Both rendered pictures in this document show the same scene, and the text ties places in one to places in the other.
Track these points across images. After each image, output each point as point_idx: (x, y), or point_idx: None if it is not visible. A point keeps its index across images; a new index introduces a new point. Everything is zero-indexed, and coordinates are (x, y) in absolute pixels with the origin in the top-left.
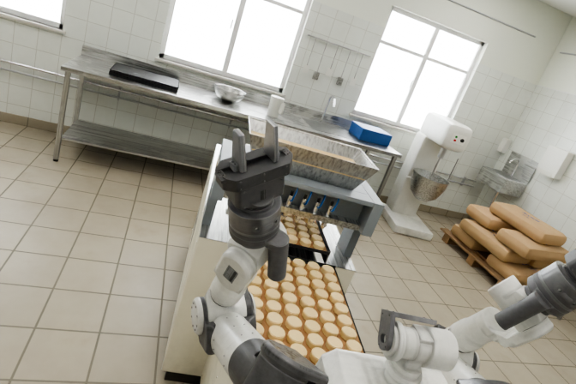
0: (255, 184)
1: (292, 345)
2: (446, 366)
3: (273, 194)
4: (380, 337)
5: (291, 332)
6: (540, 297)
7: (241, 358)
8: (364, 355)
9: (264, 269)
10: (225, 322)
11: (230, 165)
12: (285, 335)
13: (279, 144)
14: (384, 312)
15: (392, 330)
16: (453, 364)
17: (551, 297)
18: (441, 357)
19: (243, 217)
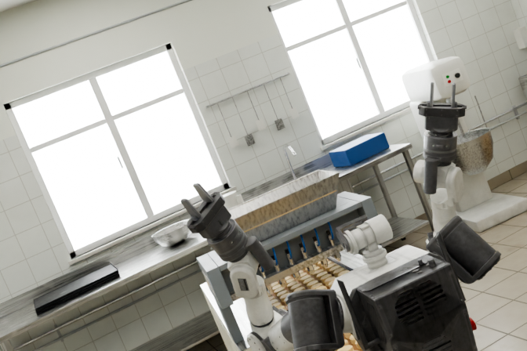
0: (211, 218)
1: (356, 341)
2: (386, 232)
3: (226, 218)
4: (343, 247)
5: (351, 335)
6: (430, 158)
7: (284, 321)
8: (354, 269)
9: None
10: (271, 327)
11: (192, 219)
12: (350, 342)
13: (241, 218)
14: (336, 233)
15: (343, 237)
16: (388, 228)
17: (434, 153)
18: (378, 228)
19: (219, 241)
